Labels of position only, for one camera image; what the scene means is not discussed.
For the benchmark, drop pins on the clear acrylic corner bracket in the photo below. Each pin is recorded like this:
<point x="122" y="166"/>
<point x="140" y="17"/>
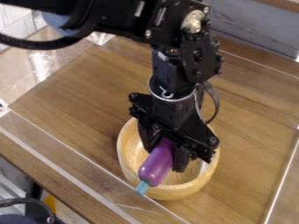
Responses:
<point x="98" y="38"/>

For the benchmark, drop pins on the clear acrylic tray walls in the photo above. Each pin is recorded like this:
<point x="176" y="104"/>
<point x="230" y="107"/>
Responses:
<point x="80" y="106"/>

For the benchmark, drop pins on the brown wooden bowl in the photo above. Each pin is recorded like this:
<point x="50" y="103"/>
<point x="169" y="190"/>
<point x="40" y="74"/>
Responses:
<point x="177" y="185"/>

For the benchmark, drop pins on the purple toy eggplant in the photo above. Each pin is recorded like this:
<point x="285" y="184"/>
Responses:
<point x="156" y="166"/>

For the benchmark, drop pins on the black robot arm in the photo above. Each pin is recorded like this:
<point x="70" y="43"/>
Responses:
<point x="174" y="27"/>

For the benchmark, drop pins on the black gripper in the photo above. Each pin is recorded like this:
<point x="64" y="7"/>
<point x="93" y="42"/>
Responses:
<point x="173" y="119"/>

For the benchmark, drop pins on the black clamp with screw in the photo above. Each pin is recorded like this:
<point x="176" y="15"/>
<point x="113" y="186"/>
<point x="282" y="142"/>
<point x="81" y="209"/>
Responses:
<point x="36" y="211"/>

